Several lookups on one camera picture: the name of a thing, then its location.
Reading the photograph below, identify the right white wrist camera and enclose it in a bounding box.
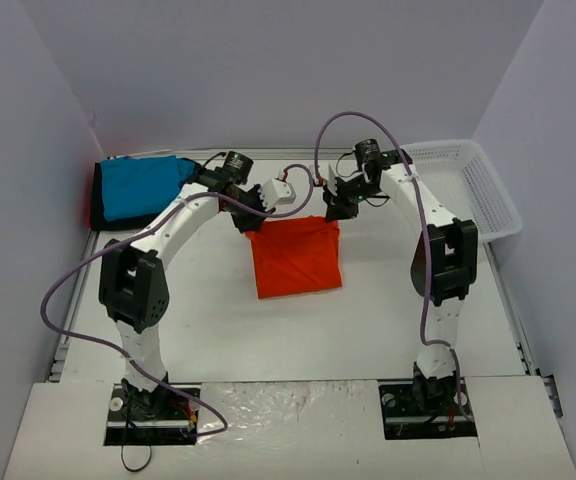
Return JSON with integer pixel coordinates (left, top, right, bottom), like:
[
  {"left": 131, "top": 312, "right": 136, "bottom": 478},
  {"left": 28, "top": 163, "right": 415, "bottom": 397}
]
[{"left": 316, "top": 162, "right": 337, "bottom": 196}]

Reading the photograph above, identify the black folded t shirt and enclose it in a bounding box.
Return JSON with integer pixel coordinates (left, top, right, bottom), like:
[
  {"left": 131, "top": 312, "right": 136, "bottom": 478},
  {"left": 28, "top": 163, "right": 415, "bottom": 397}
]
[{"left": 89, "top": 162, "right": 160, "bottom": 231}]

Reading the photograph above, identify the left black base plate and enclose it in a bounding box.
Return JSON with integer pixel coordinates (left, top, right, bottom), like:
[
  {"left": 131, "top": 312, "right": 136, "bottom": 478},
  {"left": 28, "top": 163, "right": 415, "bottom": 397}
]
[{"left": 104, "top": 384, "right": 200, "bottom": 446}]

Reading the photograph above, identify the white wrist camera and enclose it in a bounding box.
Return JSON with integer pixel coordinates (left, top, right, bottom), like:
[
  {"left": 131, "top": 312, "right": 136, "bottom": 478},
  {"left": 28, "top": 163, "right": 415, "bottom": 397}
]
[
  {"left": 260, "top": 178, "right": 296, "bottom": 210},
  {"left": 316, "top": 162, "right": 337, "bottom": 196}
]

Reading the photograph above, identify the orange t shirt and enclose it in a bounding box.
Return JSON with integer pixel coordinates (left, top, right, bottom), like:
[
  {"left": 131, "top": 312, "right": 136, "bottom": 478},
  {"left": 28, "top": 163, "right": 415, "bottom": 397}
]
[{"left": 246, "top": 216, "right": 343, "bottom": 299}]

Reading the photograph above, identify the white plastic basket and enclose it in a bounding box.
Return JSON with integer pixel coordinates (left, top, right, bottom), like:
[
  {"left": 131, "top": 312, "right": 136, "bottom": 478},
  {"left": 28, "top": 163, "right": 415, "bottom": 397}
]
[{"left": 403, "top": 140, "right": 522, "bottom": 243}]

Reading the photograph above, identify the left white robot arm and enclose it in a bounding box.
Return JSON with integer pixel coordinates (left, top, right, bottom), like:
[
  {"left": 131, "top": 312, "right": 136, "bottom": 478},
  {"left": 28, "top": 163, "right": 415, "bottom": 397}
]
[{"left": 99, "top": 151, "right": 295, "bottom": 418}]

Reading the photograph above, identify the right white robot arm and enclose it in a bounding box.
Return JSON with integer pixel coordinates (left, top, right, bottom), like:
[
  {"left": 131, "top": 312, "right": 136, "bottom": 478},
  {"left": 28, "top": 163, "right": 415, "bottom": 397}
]
[{"left": 316, "top": 139, "right": 479, "bottom": 413}]

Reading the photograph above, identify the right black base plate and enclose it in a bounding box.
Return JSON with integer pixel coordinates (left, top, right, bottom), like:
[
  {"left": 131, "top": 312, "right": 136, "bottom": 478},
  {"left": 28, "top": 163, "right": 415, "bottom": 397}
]
[{"left": 378, "top": 381, "right": 478, "bottom": 441}]

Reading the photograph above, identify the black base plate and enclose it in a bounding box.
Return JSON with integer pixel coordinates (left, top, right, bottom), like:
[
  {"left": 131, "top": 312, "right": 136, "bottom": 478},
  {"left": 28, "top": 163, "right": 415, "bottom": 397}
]
[
  {"left": 104, "top": 384, "right": 200, "bottom": 446},
  {"left": 378, "top": 381, "right": 478, "bottom": 441}
]

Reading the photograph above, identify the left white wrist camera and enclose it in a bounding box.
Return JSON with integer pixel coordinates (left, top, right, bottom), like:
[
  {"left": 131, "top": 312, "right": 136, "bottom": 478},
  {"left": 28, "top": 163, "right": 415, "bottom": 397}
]
[{"left": 260, "top": 178, "right": 296, "bottom": 210}]

